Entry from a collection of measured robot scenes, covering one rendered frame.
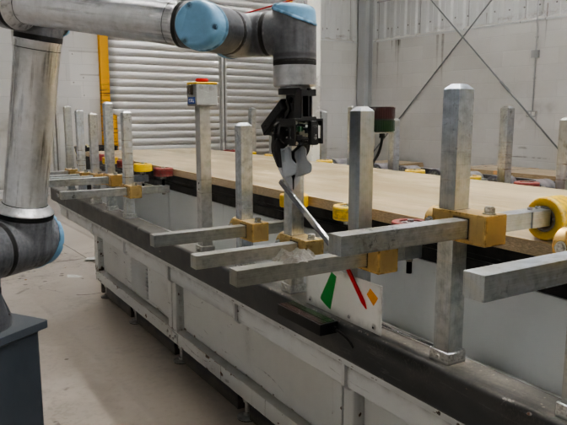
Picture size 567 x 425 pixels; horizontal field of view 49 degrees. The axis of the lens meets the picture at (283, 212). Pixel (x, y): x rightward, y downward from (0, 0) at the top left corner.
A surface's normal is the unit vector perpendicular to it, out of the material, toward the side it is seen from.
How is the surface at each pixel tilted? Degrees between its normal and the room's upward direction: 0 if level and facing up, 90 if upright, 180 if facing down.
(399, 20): 90
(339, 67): 90
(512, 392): 0
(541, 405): 0
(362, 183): 90
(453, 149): 90
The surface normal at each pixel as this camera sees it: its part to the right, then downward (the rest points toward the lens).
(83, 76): 0.57, 0.13
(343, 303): -0.85, 0.08
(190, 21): -0.33, 0.16
